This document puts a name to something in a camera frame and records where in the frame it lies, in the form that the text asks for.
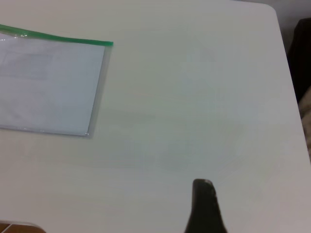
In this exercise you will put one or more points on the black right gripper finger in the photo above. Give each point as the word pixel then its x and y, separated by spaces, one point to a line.
pixel 205 211

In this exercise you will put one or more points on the white paper sheets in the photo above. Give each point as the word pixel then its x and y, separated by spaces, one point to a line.
pixel 48 92

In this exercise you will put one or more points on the clear bag with green zipper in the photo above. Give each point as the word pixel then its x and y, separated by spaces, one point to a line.
pixel 73 40

